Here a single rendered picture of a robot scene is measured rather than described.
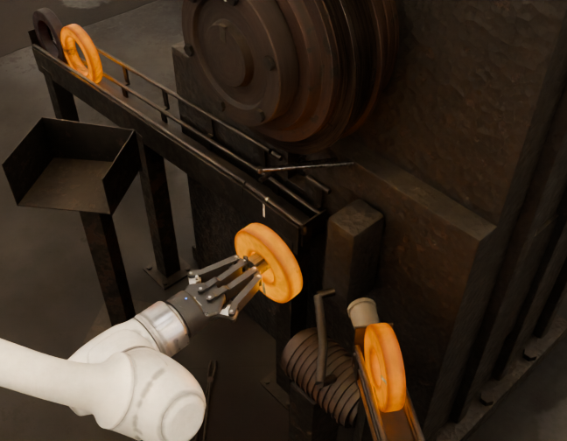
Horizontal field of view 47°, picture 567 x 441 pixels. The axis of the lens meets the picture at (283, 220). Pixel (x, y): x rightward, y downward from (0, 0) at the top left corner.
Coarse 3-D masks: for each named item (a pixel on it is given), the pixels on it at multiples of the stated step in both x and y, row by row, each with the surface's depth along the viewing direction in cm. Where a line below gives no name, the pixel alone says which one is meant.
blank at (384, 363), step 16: (368, 336) 121; (384, 336) 114; (368, 352) 122; (384, 352) 112; (400, 352) 112; (368, 368) 124; (384, 368) 112; (400, 368) 111; (384, 384) 113; (400, 384) 111; (384, 400) 114; (400, 400) 113
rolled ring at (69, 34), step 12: (72, 24) 197; (60, 36) 202; (72, 36) 196; (84, 36) 194; (72, 48) 205; (84, 48) 193; (72, 60) 206; (96, 60) 196; (84, 72) 206; (96, 72) 198
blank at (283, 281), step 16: (256, 224) 118; (240, 240) 121; (256, 240) 116; (272, 240) 115; (240, 256) 125; (272, 256) 114; (288, 256) 114; (272, 272) 124; (288, 272) 114; (272, 288) 121; (288, 288) 116
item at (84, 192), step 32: (32, 128) 169; (64, 128) 173; (96, 128) 171; (32, 160) 171; (64, 160) 180; (96, 160) 179; (128, 160) 167; (32, 192) 171; (64, 192) 170; (96, 192) 168; (96, 224) 177; (96, 256) 187; (128, 288) 202; (96, 320) 213
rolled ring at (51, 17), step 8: (32, 16) 212; (40, 16) 207; (48, 16) 204; (56, 16) 205; (40, 24) 213; (48, 24) 205; (56, 24) 204; (40, 32) 215; (48, 32) 217; (56, 32) 204; (40, 40) 217; (48, 40) 218; (56, 40) 206; (48, 48) 217; (56, 48) 218; (56, 56) 215; (64, 56) 209
